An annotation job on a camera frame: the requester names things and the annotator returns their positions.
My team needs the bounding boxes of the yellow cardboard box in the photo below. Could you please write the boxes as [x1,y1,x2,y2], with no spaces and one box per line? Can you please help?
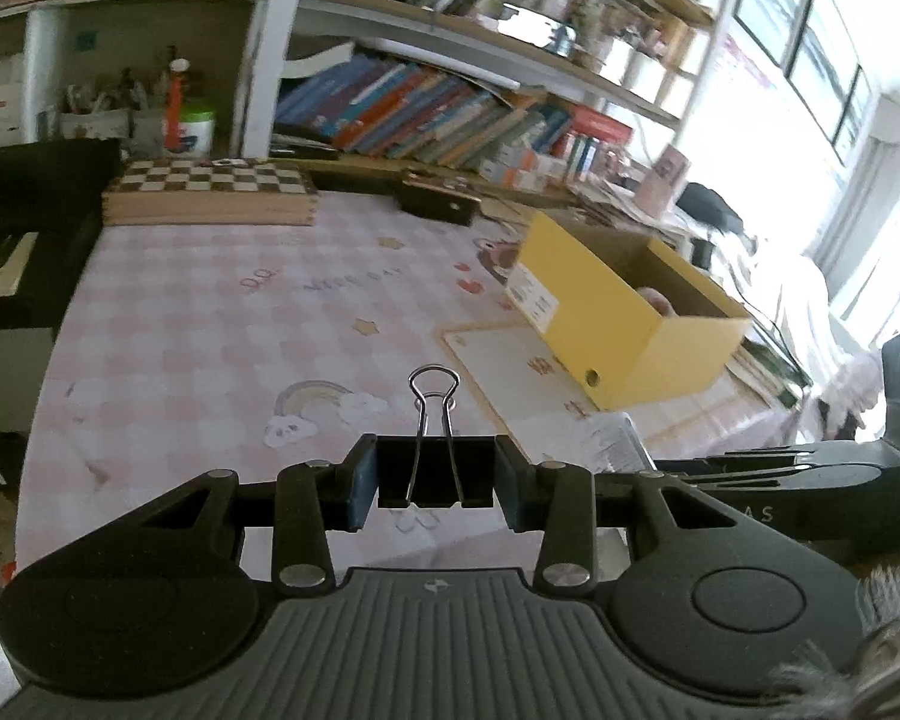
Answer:
[506,211,755,412]

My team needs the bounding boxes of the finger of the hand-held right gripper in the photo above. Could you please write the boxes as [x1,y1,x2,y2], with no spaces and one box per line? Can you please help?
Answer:
[664,467,803,500]
[656,441,900,472]

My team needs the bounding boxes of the red tall bottle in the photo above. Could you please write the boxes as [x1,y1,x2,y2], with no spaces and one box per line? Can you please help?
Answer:
[163,58,191,151]

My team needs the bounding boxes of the wooden chessboard box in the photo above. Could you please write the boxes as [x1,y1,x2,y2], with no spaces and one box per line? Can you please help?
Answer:
[101,157,322,227]

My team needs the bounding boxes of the white box red label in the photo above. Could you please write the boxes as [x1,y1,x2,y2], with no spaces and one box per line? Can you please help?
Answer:
[0,56,31,151]

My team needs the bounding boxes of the grey pen holder with pens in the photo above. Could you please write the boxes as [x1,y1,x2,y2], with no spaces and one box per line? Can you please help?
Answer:
[58,79,132,140]

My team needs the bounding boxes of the tablet with lit screen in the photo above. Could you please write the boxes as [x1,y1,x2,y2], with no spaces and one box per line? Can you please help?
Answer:
[499,4,571,53]

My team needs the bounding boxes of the white curtain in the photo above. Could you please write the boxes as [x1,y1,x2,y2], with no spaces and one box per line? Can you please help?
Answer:
[817,90,900,331]

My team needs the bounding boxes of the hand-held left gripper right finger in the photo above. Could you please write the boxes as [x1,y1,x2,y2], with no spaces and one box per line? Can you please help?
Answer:
[493,435,728,592]

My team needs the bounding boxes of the pink checked cloth desktop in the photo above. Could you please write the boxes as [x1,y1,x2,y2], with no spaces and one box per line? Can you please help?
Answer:
[15,191,803,586]

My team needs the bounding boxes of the grey fuzzy sleeve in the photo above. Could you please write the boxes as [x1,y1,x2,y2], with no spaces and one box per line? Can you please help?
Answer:
[761,562,900,720]

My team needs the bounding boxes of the black electronic keyboard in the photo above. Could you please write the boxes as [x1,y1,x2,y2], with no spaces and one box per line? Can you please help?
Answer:
[0,139,125,331]

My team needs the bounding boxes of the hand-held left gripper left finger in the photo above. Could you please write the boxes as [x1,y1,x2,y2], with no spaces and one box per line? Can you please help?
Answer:
[131,435,378,590]

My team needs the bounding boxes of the red boxed book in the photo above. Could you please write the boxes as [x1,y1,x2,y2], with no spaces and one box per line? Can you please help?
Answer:
[570,106,635,145]

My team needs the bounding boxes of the row of leaning colourful books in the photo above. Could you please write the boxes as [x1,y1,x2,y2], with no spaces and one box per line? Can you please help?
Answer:
[274,56,571,170]

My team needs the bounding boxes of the wall chart poster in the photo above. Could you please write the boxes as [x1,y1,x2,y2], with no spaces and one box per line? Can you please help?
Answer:
[712,30,788,136]

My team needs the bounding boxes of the stack of books and papers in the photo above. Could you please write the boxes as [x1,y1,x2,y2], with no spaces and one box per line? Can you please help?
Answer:
[727,322,811,410]

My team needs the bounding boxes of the black binder clip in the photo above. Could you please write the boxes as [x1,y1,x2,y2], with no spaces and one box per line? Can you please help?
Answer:
[375,365,496,509]

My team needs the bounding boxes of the white storage boxes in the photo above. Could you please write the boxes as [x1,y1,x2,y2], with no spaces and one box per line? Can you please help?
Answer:
[592,30,683,113]

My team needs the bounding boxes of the white jar green lid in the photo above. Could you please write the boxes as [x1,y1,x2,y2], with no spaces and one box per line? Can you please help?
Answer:
[176,106,217,158]

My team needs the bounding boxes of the white covered sofa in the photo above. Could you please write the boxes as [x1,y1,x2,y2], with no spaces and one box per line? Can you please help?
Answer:
[705,225,886,436]

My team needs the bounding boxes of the row of upright books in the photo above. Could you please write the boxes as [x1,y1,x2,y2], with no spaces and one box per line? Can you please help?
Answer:
[562,131,617,181]

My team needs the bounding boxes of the white bookshelf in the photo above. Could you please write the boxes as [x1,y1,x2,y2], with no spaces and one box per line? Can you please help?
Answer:
[0,0,728,166]

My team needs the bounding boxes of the black case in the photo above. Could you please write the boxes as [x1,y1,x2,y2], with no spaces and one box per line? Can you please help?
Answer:
[397,172,482,226]

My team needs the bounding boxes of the orange and white small box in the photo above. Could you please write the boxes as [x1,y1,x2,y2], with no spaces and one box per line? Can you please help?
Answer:
[495,146,571,175]
[480,161,563,193]

